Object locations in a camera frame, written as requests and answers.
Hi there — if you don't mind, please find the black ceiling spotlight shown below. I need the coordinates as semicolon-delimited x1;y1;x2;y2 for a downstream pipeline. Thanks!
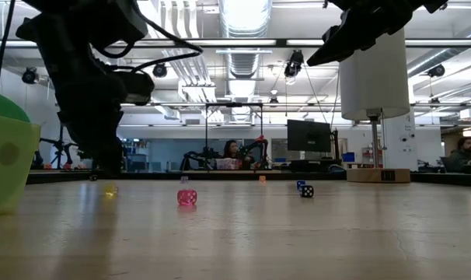
21;67;39;85
152;61;169;79
427;64;446;78

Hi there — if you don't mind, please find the black computer monitor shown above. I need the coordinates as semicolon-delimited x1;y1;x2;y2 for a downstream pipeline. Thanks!
287;119;333;152

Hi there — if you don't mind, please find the clear plastic container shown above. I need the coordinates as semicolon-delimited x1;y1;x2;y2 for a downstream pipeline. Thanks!
215;157;239;171

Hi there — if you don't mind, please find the person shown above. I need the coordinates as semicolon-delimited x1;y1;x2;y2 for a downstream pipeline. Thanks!
222;139;244;160
447;136;471;174

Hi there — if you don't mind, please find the black left camera cable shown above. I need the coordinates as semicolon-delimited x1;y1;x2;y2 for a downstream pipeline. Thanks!
89;0;204;73

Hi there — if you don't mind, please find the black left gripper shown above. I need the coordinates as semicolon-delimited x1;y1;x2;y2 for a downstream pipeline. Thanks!
37;38;128;174

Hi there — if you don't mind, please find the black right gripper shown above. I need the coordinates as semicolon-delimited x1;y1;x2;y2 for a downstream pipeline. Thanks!
305;0;429;67

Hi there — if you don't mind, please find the green foam die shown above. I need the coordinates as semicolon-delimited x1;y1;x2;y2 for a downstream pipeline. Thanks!
0;89;37;211

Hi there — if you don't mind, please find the white lamp with wooden base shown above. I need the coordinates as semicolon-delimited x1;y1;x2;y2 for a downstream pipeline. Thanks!
338;26;411;184

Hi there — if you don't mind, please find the black overhead camera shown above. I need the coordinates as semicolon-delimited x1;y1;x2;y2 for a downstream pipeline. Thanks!
284;49;305;78

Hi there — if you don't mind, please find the small pink die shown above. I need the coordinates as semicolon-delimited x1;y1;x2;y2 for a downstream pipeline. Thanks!
176;189;198;206

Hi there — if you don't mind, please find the black background frame stand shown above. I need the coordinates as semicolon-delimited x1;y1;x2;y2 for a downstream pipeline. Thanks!
120;101;264;172

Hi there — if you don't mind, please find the small yellow die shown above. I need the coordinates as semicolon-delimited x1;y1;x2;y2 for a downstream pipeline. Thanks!
104;181;119;200

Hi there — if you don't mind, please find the yellow translucent plastic bin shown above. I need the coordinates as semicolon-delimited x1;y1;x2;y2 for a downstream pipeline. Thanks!
0;112;41;217

